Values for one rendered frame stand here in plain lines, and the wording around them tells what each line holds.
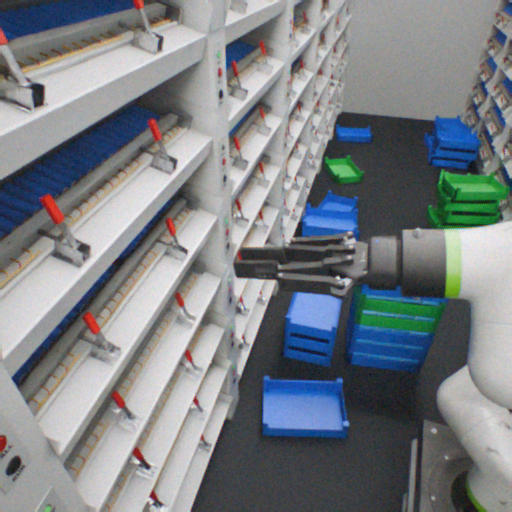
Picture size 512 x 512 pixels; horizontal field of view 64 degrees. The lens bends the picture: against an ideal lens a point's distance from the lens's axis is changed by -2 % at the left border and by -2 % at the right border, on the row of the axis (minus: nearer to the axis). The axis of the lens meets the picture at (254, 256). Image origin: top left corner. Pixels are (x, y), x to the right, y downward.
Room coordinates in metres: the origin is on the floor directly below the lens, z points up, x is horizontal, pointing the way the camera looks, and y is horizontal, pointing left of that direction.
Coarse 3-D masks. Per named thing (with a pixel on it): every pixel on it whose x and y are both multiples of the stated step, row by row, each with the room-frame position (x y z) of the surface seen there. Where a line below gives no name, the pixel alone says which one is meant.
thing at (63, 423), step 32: (192, 192) 0.86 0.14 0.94; (192, 224) 0.79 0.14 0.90; (192, 256) 0.70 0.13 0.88; (128, 288) 0.56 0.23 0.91; (160, 288) 0.58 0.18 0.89; (96, 320) 0.48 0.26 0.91; (128, 320) 0.49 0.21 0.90; (128, 352) 0.43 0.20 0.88; (96, 384) 0.37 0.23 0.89; (64, 416) 0.31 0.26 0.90; (64, 448) 0.27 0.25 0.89
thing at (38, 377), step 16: (176, 208) 0.80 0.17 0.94; (160, 224) 0.73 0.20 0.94; (144, 240) 0.67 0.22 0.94; (144, 256) 0.64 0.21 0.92; (128, 272) 0.58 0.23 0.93; (112, 288) 0.53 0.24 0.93; (96, 304) 0.49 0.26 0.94; (80, 320) 0.45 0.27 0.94; (64, 336) 0.42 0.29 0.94; (48, 352) 0.39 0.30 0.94; (64, 352) 0.40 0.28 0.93; (48, 368) 0.36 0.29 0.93; (32, 384) 0.34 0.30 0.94; (32, 400) 0.32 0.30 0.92
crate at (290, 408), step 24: (264, 384) 0.96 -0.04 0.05; (288, 384) 0.97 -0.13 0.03; (312, 384) 0.97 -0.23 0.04; (336, 384) 0.96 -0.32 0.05; (264, 408) 0.89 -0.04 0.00; (288, 408) 0.89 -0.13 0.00; (312, 408) 0.89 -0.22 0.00; (336, 408) 0.89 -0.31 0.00; (264, 432) 0.78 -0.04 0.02; (288, 432) 0.78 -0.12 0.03; (312, 432) 0.78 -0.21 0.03; (336, 432) 0.77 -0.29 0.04
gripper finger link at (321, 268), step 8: (344, 256) 0.46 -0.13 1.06; (352, 256) 0.45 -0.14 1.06; (288, 264) 0.47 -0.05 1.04; (296, 264) 0.46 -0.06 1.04; (304, 264) 0.46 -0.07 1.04; (312, 264) 0.46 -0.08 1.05; (320, 264) 0.46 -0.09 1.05; (328, 264) 0.45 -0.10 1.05; (336, 264) 0.45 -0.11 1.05; (288, 272) 0.46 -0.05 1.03; (296, 272) 0.46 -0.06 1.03; (304, 272) 0.45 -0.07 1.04; (312, 272) 0.45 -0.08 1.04; (320, 272) 0.45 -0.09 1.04; (328, 272) 0.45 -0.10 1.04
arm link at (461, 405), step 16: (464, 368) 0.61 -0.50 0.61; (448, 384) 0.59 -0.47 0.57; (464, 384) 0.57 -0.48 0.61; (448, 400) 0.56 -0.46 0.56; (464, 400) 0.54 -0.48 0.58; (480, 400) 0.53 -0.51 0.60; (448, 416) 0.53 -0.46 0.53; (464, 416) 0.51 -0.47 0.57; (480, 416) 0.50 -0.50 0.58; (464, 432) 0.49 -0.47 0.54
